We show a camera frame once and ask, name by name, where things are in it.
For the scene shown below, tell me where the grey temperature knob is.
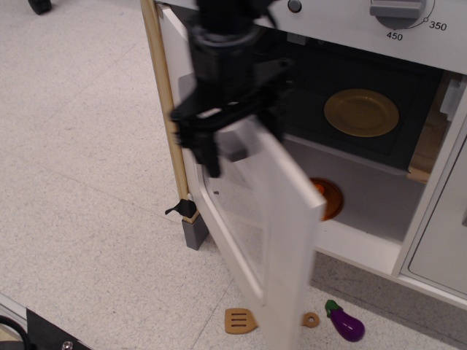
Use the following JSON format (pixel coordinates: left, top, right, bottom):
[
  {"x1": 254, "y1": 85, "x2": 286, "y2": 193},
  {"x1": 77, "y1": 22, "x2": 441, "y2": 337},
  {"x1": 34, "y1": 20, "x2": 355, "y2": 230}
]
[{"x1": 369, "y1": 0, "x2": 426, "y2": 29}]

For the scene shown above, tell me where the small grey round button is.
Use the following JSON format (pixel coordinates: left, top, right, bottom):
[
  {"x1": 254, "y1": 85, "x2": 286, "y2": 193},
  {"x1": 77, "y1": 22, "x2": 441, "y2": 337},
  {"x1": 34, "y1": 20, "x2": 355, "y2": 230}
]
[{"x1": 287, "y1": 0, "x2": 302, "y2": 13}]

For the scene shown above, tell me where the white cupboard door right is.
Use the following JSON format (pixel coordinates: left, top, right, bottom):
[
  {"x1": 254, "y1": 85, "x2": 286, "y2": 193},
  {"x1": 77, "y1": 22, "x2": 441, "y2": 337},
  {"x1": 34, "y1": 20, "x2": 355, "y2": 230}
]
[{"x1": 402, "y1": 125, "x2": 466, "y2": 299}]

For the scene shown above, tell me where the orange toy pot lid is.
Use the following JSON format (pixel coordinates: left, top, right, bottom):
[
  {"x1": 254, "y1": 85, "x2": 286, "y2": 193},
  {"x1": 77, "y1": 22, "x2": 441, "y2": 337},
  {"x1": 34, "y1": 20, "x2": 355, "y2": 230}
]
[{"x1": 309, "y1": 178, "x2": 344, "y2": 221}]

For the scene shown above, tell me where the black cable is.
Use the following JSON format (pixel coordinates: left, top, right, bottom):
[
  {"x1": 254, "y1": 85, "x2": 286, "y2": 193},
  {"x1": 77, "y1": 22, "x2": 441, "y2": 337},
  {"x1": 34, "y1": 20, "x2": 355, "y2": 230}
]
[{"x1": 0, "y1": 315, "x2": 32, "y2": 350}]

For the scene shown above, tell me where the yellow toy plate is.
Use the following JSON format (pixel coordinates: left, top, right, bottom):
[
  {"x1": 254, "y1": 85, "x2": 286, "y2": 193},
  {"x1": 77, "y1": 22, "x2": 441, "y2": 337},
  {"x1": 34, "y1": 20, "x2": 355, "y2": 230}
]
[{"x1": 323, "y1": 88, "x2": 400, "y2": 138}]

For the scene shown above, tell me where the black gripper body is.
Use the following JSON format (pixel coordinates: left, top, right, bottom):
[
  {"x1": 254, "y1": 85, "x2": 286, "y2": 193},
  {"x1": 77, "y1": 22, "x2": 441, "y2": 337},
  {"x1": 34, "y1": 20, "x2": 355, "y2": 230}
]
[{"x1": 171, "y1": 25, "x2": 293, "y2": 133}]

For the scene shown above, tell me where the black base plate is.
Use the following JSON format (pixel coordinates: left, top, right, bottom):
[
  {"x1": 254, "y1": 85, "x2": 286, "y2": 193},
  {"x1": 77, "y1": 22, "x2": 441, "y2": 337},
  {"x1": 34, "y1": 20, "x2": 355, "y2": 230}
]
[{"x1": 26, "y1": 308, "x2": 90, "y2": 350}]

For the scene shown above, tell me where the black caster wheel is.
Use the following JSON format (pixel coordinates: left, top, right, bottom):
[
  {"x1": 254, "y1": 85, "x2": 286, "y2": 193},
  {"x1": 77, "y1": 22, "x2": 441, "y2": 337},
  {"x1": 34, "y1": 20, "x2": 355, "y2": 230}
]
[{"x1": 28, "y1": 0, "x2": 52, "y2": 15}]

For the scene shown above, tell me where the dark oven tray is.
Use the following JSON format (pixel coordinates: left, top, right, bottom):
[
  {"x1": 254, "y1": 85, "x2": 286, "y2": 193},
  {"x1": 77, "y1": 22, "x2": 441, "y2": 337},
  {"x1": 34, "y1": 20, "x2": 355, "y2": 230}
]
[{"x1": 255, "y1": 29, "x2": 443, "y2": 171}]

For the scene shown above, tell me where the white toy oven door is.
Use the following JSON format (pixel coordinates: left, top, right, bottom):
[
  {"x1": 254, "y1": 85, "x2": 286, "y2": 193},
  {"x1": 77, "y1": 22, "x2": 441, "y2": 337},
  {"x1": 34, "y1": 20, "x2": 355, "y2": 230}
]
[{"x1": 160, "y1": 1, "x2": 325, "y2": 349}]

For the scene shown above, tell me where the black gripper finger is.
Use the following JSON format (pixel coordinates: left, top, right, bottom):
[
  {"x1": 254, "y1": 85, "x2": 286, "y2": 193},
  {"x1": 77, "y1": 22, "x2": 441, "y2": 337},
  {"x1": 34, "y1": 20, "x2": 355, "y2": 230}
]
[
  {"x1": 177, "y1": 130, "x2": 221, "y2": 178},
  {"x1": 252, "y1": 90, "x2": 289, "y2": 143}
]

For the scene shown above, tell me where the wooden toy spatula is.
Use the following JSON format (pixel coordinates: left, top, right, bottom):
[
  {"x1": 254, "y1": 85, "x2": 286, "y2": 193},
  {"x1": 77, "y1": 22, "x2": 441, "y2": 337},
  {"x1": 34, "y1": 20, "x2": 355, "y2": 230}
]
[{"x1": 225, "y1": 308, "x2": 320, "y2": 335}]

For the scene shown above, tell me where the white toy kitchen cabinet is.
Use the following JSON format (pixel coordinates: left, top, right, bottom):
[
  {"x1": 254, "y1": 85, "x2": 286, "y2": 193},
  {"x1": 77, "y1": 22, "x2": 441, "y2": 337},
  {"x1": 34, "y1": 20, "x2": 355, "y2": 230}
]
[{"x1": 142, "y1": 1, "x2": 466, "y2": 308}]

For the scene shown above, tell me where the grey cabinet foot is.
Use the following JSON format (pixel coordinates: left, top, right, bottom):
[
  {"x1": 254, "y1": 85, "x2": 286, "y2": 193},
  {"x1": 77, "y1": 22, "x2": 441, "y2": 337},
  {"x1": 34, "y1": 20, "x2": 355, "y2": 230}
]
[{"x1": 182, "y1": 215, "x2": 209, "y2": 251}]

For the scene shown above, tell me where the purple toy eggplant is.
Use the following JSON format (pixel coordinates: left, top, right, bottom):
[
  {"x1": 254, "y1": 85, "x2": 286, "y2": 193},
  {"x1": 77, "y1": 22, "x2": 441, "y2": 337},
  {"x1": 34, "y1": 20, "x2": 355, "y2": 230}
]
[{"x1": 325, "y1": 300, "x2": 366, "y2": 343}]

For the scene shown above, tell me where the black tape piece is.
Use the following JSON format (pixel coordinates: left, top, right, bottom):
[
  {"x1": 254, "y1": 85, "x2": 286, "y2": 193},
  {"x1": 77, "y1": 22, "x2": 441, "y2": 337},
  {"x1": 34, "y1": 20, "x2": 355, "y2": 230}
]
[{"x1": 165, "y1": 199, "x2": 197, "y2": 218}]

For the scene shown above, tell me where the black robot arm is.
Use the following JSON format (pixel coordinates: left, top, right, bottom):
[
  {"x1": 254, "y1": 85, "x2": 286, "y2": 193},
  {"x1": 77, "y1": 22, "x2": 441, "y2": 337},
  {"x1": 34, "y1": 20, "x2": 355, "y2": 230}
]
[{"x1": 171, "y1": 1, "x2": 292, "y2": 178}]

